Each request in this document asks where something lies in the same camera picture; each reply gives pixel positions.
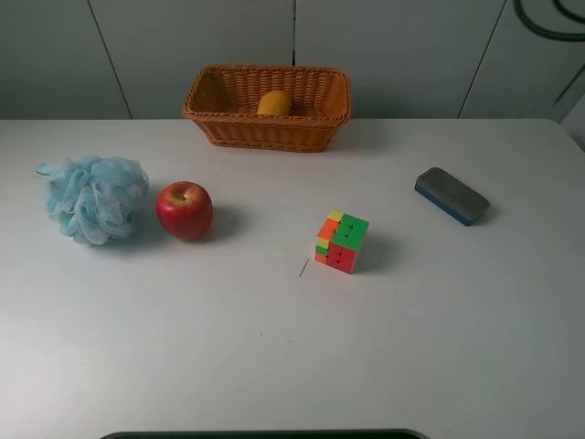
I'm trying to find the orange mango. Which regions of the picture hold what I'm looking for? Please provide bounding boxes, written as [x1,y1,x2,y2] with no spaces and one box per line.
[257,90,292,117]

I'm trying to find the blue mesh bath loofah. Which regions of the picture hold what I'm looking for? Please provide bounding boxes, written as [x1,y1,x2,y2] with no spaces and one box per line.
[36,155,150,246]

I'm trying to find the multicoloured puzzle cube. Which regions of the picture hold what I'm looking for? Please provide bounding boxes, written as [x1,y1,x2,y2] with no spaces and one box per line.
[314,209,369,274]

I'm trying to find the dark green cable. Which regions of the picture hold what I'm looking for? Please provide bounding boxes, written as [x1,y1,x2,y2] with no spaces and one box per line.
[514,0,585,41]

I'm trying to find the grey blue board eraser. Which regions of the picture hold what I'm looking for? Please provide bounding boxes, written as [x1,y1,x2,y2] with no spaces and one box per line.
[414,166,491,226]

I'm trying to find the red apple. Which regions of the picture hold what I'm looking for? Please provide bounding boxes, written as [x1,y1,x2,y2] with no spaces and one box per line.
[155,181,214,241]

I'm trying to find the orange wicker basket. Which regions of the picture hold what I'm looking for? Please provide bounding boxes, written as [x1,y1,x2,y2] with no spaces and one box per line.
[182,65,351,153]

